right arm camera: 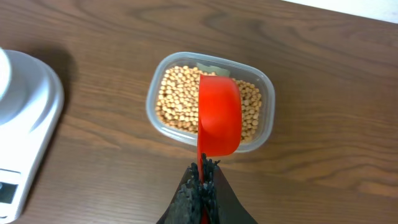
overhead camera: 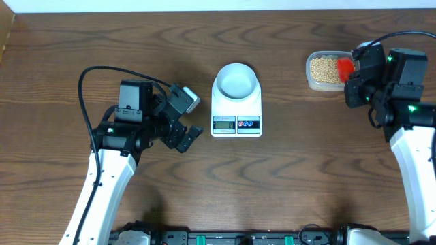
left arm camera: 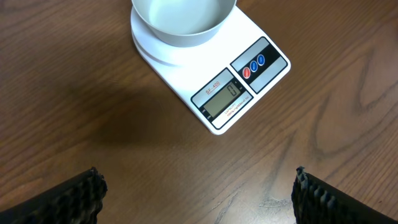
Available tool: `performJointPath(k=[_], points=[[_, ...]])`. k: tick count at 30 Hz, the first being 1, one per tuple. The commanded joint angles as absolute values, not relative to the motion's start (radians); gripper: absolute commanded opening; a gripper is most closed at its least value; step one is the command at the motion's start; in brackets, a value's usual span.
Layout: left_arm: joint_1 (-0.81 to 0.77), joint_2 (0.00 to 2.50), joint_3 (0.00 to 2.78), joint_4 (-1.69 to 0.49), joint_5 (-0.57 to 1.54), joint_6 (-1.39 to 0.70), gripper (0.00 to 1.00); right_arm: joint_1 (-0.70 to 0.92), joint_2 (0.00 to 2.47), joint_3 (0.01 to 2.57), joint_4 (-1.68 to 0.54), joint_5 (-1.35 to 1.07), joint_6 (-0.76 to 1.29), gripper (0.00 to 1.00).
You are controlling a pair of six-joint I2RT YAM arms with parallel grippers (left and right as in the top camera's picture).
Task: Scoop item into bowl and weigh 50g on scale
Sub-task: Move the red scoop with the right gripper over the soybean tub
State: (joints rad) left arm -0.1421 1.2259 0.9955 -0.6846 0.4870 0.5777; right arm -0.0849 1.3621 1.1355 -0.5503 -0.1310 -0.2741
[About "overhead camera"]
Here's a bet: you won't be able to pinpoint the red plastic measuring scoop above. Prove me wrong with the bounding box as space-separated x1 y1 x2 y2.
337 57 355 83

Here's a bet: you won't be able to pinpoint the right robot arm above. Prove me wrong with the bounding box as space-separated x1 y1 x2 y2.
344 42 435 244

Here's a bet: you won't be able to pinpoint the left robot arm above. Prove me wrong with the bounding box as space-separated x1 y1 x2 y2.
61 80 203 244

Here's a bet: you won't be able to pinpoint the white digital kitchen scale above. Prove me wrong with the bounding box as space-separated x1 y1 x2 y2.
211 78 263 137

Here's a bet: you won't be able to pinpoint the pale grey round bowl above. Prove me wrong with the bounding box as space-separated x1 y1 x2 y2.
216 63 259 99

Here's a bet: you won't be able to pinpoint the clear plastic container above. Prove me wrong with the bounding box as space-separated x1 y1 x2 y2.
306 51 359 92

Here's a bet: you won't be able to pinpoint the soybeans in container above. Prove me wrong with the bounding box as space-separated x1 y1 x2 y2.
310 58 341 84

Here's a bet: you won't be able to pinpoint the black left camera cable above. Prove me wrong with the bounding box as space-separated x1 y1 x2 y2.
72 65 173 245

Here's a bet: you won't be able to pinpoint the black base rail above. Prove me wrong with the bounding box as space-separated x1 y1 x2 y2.
107 221 420 245

